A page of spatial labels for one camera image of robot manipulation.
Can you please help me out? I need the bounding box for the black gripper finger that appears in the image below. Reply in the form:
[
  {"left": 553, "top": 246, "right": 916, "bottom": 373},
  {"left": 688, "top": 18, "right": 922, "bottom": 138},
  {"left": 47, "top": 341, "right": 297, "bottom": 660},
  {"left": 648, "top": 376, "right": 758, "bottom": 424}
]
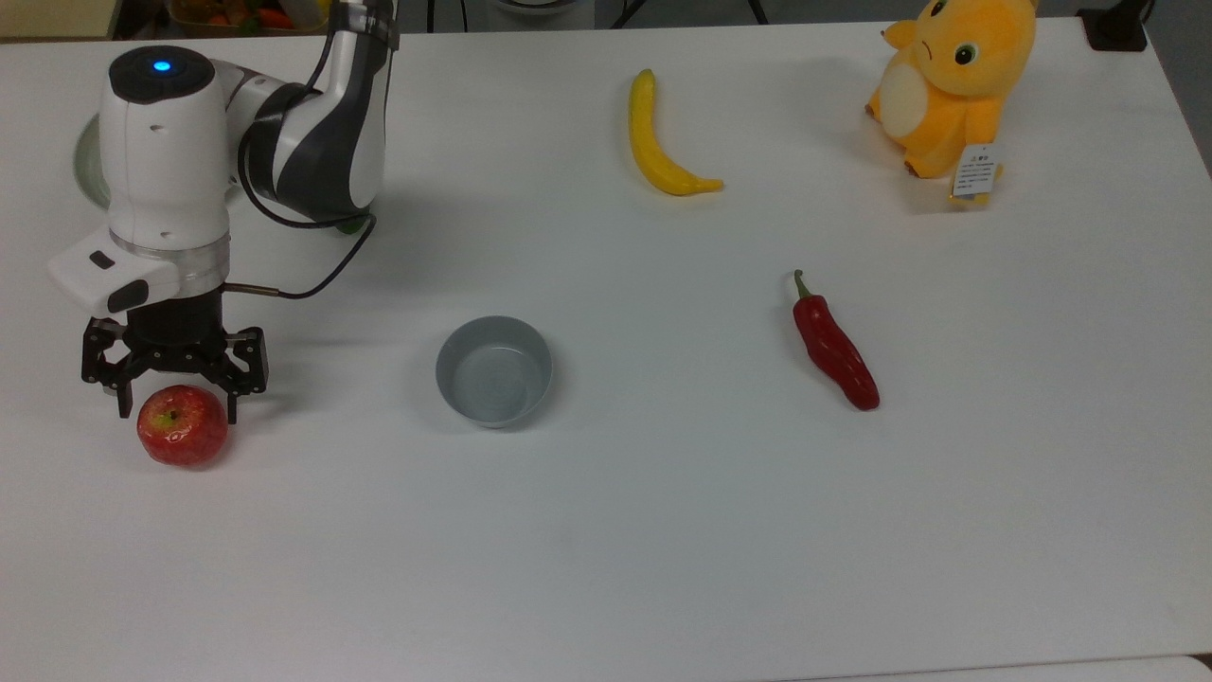
[
  {"left": 80, "top": 317, "right": 144, "bottom": 419},
  {"left": 204, "top": 326, "right": 270, "bottom": 425}
]

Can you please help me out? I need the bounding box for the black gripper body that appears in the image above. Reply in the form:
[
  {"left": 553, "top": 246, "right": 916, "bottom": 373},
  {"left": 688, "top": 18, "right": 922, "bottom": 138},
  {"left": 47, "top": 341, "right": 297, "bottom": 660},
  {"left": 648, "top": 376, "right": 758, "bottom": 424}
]
[{"left": 121, "top": 287, "right": 229, "bottom": 371}]

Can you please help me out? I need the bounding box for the red apple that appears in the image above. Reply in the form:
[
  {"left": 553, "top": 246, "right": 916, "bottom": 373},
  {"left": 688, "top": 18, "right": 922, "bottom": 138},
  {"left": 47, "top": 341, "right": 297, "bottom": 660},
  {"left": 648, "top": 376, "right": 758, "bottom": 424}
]
[{"left": 137, "top": 384, "right": 230, "bottom": 468}]

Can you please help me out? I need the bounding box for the grey bowl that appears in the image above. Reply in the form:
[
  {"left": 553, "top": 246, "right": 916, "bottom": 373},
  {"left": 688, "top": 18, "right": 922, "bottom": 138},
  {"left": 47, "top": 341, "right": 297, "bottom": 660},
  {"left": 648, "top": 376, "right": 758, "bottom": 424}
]
[{"left": 436, "top": 315, "right": 554, "bottom": 429}]

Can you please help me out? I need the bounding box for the pale green plate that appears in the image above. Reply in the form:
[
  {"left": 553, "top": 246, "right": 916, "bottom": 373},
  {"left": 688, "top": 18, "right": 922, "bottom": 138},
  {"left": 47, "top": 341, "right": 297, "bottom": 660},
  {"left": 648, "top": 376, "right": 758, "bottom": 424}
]
[{"left": 73, "top": 114, "right": 111, "bottom": 209}]

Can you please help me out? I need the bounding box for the box of toy food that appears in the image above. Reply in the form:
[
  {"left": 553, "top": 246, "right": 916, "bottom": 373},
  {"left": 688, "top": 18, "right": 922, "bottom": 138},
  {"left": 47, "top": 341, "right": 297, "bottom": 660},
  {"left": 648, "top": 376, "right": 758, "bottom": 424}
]
[{"left": 169, "top": 0, "right": 329, "bottom": 35}]

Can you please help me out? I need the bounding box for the yellow banana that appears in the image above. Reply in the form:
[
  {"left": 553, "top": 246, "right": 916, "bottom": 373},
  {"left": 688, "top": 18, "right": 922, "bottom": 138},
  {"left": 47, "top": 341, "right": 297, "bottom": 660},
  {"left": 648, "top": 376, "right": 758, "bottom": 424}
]
[{"left": 629, "top": 68, "right": 725, "bottom": 197}]

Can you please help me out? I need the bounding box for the red chili pepper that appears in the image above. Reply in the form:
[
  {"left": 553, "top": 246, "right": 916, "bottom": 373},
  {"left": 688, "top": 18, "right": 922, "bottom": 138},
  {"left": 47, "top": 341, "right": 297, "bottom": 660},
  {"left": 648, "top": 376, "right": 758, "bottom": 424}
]
[{"left": 792, "top": 270, "right": 882, "bottom": 411}]

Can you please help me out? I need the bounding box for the paper tag of plush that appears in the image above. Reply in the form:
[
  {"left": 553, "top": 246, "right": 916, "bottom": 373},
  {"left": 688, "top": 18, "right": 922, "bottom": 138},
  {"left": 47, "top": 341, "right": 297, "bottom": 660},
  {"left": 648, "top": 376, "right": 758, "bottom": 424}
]
[{"left": 950, "top": 144, "right": 1005, "bottom": 207}]

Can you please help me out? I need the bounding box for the orange plush toy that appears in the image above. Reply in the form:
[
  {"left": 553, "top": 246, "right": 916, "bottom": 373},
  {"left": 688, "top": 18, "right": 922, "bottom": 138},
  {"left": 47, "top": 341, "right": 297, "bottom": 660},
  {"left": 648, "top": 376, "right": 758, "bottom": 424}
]
[{"left": 864, "top": 0, "right": 1039, "bottom": 181}]

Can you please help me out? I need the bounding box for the black stand base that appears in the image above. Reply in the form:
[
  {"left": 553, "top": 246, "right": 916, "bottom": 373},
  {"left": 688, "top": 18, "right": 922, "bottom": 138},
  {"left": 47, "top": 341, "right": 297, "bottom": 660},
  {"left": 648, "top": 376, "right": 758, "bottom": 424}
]
[{"left": 1078, "top": 0, "right": 1152, "bottom": 52}]

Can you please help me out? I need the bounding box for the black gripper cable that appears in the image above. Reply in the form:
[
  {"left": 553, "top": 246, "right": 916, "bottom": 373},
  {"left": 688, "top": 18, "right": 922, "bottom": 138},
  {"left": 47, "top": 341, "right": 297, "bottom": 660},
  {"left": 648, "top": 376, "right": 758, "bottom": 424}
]
[{"left": 223, "top": 28, "right": 378, "bottom": 300}]

